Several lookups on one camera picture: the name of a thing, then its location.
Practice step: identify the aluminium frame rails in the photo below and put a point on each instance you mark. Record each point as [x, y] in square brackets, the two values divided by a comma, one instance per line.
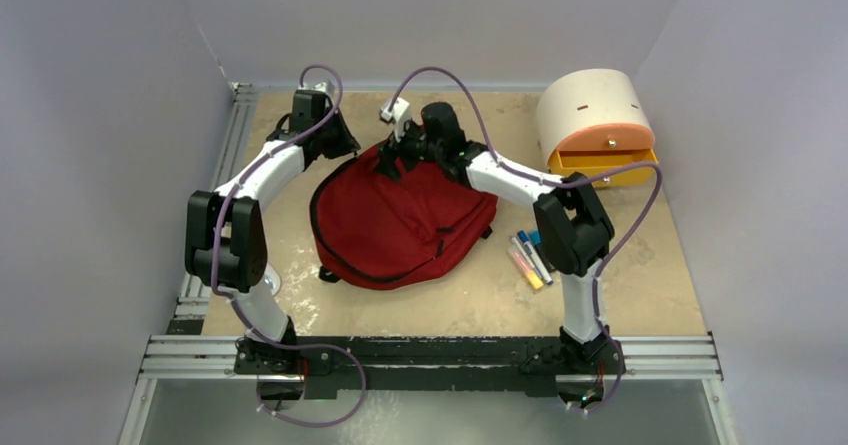
[672, 390]

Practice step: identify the orange upper drawer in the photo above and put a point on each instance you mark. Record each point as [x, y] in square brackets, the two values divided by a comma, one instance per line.
[600, 140]

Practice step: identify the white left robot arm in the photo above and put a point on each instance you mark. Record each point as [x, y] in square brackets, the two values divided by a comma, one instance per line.
[225, 243]

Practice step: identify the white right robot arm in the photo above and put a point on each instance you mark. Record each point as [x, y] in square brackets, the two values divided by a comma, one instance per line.
[574, 227]

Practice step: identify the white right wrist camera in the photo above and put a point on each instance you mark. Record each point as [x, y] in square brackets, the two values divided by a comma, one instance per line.
[396, 112]

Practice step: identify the red student backpack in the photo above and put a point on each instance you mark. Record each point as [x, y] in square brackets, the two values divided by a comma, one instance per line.
[379, 234]

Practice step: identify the white blue oval case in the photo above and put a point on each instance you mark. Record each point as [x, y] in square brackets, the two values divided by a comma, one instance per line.
[272, 279]

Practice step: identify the dark marker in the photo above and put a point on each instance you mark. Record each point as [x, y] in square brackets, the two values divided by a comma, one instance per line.
[535, 239]

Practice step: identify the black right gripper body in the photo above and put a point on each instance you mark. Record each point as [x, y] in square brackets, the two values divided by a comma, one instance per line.
[438, 150]

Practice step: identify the cream rounded drawer cabinet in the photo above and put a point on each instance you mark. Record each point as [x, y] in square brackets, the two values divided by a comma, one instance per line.
[587, 97]

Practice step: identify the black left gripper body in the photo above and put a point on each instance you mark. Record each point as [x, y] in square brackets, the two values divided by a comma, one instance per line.
[328, 113]

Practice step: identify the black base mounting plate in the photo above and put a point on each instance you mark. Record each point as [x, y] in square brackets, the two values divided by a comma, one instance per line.
[537, 366]

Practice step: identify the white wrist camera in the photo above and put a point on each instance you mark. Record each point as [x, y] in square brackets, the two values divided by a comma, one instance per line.
[396, 112]
[325, 87]

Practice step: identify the yellow marker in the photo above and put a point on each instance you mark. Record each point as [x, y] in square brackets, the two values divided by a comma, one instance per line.
[525, 269]

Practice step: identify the white blue marker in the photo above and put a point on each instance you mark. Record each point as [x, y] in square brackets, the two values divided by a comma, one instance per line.
[534, 258]

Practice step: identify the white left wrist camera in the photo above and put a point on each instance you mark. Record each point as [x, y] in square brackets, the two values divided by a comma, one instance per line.
[325, 87]

